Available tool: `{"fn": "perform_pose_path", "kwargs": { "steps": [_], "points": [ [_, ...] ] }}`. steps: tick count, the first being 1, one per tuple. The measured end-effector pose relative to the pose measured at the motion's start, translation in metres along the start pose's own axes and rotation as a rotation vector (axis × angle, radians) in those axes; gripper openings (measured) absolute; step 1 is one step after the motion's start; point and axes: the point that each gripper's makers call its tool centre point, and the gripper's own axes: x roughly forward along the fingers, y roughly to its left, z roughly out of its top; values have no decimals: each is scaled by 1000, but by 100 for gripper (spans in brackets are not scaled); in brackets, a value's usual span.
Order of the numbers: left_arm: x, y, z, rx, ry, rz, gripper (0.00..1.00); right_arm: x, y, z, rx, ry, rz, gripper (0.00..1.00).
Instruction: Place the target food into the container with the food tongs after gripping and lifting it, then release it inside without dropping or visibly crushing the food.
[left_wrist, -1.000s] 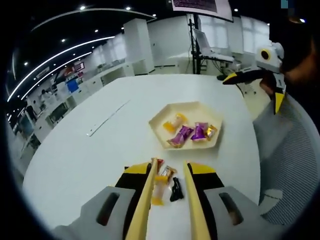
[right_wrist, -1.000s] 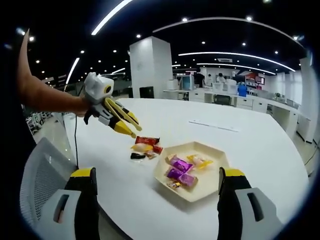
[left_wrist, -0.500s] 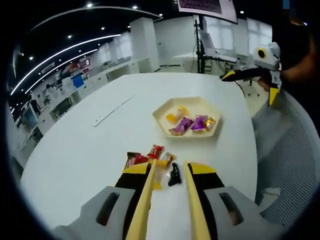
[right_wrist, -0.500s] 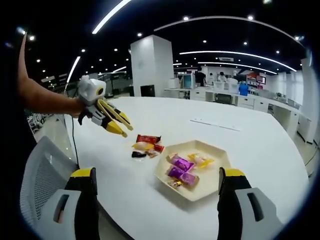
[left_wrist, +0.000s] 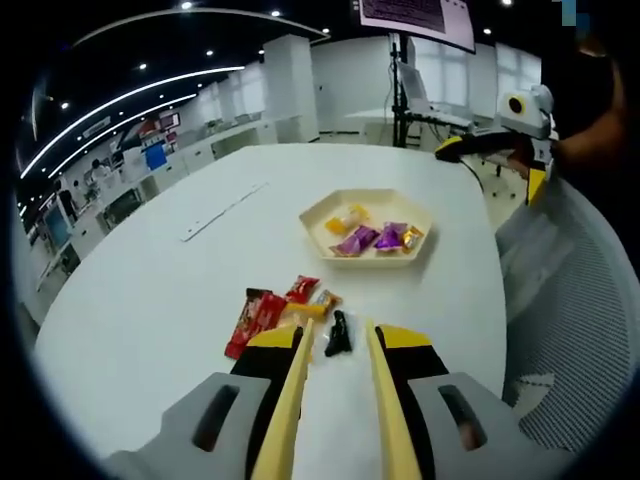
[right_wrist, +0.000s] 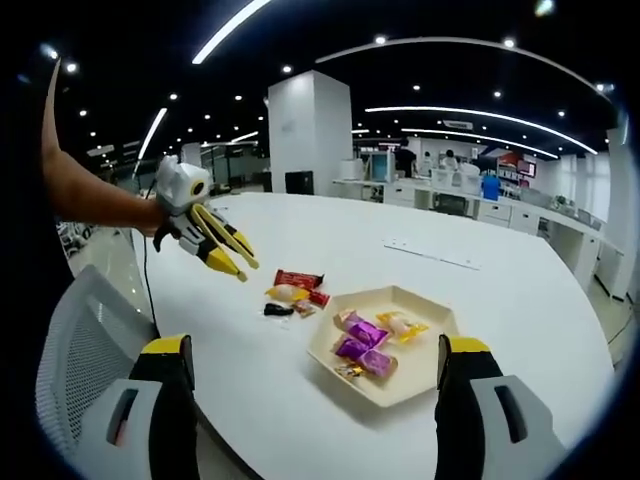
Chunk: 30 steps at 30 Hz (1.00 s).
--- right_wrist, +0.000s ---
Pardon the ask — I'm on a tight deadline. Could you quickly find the beige hexagonal container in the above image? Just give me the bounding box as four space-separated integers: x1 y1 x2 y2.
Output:
305 284 460 409

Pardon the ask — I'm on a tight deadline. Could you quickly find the purple snack food packet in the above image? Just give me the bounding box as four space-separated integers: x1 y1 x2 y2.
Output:
333 335 400 382
333 309 390 347

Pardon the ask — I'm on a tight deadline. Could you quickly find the long red snack food packet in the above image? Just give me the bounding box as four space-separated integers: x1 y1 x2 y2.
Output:
273 268 327 291

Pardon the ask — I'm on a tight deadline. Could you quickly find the yellow pastry food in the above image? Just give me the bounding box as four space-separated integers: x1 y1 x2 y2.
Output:
375 309 431 344
263 283 312 302

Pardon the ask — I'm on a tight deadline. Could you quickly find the white machine with bluish screen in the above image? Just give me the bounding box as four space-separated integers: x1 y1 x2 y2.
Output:
366 151 395 183

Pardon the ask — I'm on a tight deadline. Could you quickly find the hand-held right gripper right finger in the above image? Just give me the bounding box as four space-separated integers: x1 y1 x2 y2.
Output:
433 332 566 480

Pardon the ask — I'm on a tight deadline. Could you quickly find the small brown candy food packet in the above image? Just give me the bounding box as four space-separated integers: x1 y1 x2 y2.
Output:
333 362 367 383

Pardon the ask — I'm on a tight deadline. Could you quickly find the red wall poster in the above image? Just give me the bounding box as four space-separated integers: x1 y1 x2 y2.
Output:
494 153 539 179

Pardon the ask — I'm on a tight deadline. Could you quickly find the white square pillar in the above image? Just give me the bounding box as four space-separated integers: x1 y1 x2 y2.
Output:
268 69 354 197
605 127 632 301

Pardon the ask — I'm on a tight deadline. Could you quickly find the long ceiling light strip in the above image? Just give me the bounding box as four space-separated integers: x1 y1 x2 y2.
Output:
192 0 274 65
133 107 169 176

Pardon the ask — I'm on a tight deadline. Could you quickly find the black chair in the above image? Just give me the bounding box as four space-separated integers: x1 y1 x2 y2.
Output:
284 170 315 196

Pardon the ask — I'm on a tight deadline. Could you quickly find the black cable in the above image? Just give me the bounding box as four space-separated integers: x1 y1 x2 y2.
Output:
142 234 161 337

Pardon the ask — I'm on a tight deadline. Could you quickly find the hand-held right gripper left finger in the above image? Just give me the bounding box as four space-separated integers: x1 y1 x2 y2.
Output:
83 333 202 480

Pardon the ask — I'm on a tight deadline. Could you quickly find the white mesh office chair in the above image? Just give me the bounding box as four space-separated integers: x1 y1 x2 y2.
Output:
34 263 157 480

